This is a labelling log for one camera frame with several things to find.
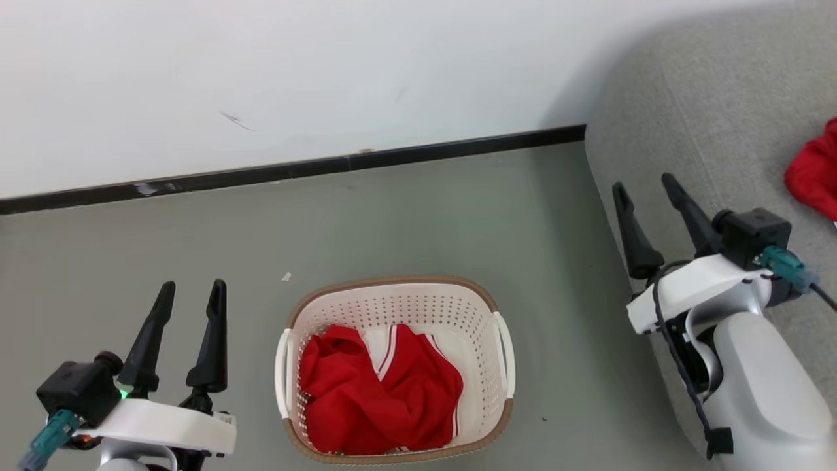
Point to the cream perforated laundry basket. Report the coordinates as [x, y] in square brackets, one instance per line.
[392, 301]

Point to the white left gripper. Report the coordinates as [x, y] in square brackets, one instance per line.
[163, 425]

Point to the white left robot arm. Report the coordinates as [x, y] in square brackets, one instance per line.
[124, 458]

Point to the black baseboard strip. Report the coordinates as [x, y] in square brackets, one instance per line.
[294, 168]

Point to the grey fabric sofa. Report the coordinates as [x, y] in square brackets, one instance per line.
[713, 118]

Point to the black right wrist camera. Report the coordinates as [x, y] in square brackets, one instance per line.
[752, 235]

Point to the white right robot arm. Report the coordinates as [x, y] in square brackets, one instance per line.
[765, 392]

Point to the red basketball jersey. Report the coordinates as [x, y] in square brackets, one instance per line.
[817, 173]

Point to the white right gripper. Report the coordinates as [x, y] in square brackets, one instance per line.
[693, 288]

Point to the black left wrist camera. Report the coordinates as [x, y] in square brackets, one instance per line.
[78, 389]

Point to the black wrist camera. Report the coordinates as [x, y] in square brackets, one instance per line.
[78, 389]
[752, 235]

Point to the red shorts with white stripes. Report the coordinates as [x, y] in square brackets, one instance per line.
[366, 399]

